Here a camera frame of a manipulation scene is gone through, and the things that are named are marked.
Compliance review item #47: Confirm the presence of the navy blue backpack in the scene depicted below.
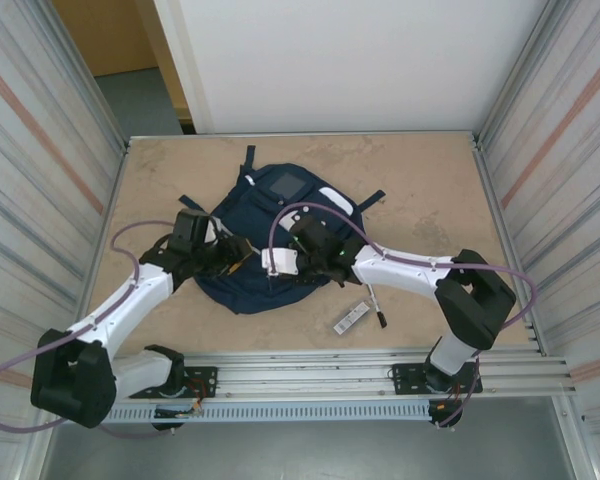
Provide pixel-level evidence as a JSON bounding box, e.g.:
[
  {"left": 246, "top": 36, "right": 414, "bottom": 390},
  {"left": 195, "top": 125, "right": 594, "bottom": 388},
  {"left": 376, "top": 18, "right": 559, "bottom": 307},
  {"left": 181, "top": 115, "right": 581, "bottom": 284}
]
[{"left": 177, "top": 145, "right": 387, "bottom": 316}]

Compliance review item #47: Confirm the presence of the black marker pen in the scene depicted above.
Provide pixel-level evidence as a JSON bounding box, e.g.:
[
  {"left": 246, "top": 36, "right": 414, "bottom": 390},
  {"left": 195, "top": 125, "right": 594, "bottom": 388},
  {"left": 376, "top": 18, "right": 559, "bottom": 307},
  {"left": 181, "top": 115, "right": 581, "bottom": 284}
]
[{"left": 367, "top": 282, "right": 388, "bottom": 330}]

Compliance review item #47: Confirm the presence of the corrugated plastic side panel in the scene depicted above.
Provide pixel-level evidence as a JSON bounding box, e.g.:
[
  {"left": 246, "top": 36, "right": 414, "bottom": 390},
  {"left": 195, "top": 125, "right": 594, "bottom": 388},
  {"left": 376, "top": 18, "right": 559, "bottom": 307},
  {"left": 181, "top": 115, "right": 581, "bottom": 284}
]
[
  {"left": 0, "top": 0, "right": 130, "bottom": 480},
  {"left": 478, "top": 0, "right": 600, "bottom": 480}
]

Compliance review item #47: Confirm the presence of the wooden door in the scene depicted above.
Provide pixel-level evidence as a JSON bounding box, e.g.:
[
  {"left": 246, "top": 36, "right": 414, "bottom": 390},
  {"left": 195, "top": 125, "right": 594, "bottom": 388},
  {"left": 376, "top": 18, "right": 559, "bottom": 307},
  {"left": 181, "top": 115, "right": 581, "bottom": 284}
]
[{"left": 53, "top": 0, "right": 191, "bottom": 136}]

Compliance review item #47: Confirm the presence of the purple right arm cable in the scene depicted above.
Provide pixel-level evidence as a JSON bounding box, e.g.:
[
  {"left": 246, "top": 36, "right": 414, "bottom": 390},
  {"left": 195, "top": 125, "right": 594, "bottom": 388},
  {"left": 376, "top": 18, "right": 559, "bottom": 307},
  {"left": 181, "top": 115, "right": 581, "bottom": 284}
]
[{"left": 269, "top": 202, "right": 539, "bottom": 429}]

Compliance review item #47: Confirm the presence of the aluminium mounting rail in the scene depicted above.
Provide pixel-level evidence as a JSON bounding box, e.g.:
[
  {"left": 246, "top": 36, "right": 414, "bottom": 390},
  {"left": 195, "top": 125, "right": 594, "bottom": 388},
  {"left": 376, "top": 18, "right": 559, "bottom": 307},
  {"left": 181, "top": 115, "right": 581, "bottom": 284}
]
[{"left": 32, "top": 349, "right": 579, "bottom": 407}]

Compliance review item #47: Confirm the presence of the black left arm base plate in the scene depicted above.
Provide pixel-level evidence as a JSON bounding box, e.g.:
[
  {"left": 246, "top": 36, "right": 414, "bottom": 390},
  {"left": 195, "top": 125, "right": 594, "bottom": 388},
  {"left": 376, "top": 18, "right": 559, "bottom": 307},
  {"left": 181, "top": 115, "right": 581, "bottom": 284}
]
[{"left": 128, "top": 366, "right": 219, "bottom": 400}]

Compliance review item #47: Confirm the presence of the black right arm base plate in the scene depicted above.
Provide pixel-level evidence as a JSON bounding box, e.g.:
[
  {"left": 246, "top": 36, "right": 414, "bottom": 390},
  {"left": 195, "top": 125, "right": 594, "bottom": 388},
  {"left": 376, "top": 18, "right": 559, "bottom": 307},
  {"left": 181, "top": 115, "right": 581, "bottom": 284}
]
[{"left": 386, "top": 361, "right": 482, "bottom": 397}]

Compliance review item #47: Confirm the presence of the grey slotted cable duct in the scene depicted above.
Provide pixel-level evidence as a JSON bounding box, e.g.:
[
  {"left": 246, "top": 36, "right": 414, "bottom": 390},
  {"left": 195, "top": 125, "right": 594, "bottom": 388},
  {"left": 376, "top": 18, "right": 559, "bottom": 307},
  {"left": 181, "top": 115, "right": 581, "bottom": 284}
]
[{"left": 52, "top": 402, "right": 434, "bottom": 425}]

